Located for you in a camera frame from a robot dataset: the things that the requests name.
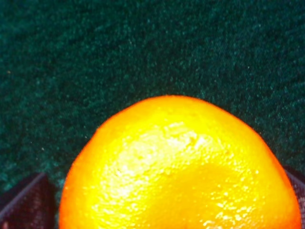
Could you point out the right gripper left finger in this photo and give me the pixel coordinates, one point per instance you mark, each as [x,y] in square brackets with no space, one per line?
[30,204]

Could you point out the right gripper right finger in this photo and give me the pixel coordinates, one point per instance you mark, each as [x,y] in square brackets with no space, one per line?
[297,179]

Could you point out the orange mandarin fruit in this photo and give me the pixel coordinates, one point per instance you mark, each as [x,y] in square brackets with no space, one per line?
[176,162]

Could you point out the green velvet table cloth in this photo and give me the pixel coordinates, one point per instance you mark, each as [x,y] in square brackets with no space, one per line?
[66,66]

